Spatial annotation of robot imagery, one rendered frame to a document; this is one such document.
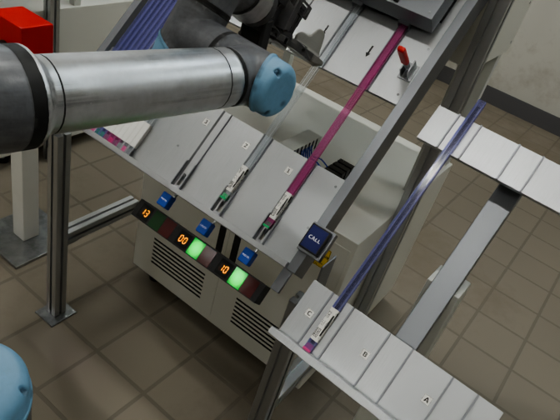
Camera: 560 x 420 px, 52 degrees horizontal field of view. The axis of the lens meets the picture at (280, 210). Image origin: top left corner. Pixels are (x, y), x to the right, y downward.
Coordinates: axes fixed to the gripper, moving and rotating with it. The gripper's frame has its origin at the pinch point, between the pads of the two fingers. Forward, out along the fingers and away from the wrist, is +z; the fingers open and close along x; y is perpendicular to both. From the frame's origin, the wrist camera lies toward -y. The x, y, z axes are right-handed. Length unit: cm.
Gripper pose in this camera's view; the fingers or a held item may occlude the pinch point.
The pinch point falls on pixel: (293, 54)
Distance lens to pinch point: 110.8
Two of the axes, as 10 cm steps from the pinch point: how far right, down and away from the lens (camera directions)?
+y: 4.8, -8.7, -1.4
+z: 3.9, 0.6, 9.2
